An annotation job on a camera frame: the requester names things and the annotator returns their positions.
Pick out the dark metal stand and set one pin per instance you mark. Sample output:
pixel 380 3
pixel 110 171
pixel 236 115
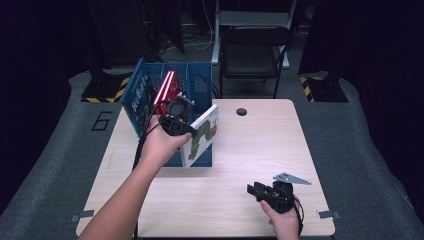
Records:
pixel 166 26

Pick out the person's right hand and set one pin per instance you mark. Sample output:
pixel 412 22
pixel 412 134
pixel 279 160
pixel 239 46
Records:
pixel 285 226

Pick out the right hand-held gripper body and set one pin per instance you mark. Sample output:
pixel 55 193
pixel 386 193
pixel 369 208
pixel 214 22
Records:
pixel 281 198

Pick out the blue plastic file rack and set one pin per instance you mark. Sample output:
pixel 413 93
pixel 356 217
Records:
pixel 201 83

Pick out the white caterpillar picture book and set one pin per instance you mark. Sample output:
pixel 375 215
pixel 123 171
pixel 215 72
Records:
pixel 200 146

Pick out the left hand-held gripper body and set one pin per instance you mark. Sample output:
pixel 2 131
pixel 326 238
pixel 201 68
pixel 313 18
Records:
pixel 175 120

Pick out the black stand with striped base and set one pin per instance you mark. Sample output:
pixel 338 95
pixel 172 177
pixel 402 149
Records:
pixel 103 88
pixel 326 90

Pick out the person's left hand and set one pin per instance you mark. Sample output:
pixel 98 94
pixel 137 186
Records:
pixel 160 148

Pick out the black folding chair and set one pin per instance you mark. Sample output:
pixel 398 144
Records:
pixel 250 60

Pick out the blue picture book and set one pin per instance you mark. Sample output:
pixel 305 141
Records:
pixel 136 103

